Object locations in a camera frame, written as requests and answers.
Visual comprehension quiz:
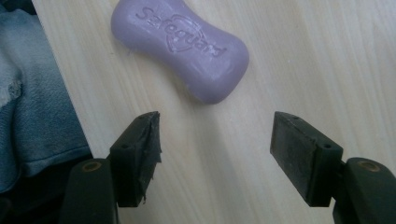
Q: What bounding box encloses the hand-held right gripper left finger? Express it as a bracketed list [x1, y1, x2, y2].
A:
[106, 110, 163, 208]

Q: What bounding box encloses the blue-grey cloth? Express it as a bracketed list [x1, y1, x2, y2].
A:
[0, 6, 93, 194]

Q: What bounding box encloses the purple soap bar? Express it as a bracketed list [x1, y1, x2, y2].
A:
[110, 0, 250, 105]

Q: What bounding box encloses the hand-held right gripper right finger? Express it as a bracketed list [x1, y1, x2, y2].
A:
[269, 110, 345, 208]

